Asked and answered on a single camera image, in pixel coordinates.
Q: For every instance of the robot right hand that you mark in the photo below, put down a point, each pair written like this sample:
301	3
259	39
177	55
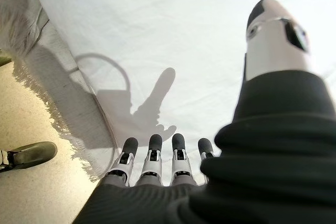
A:
262	161

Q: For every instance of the robot right leg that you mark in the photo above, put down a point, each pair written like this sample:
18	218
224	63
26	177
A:
4	159

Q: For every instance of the white fringed textured blanket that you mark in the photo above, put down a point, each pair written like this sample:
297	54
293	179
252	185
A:
52	77

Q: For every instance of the white duvet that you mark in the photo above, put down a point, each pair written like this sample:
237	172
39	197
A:
170	24

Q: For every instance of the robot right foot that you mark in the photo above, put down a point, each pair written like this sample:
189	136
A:
34	153

